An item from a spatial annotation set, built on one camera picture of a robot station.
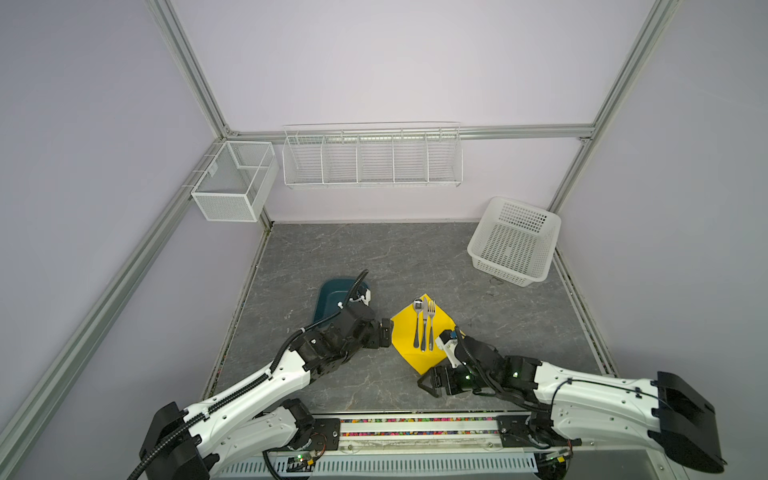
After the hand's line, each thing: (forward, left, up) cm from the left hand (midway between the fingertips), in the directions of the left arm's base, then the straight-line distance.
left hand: (378, 327), depth 78 cm
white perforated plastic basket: (+39, -54, -14) cm, 68 cm away
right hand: (-13, -12, -7) cm, 19 cm away
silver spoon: (+12, -13, -12) cm, 21 cm away
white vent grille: (-29, -2, -14) cm, 32 cm away
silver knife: (+8, -15, -14) cm, 21 cm away
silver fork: (+11, -17, -14) cm, 25 cm away
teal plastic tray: (+19, +16, -12) cm, 27 cm away
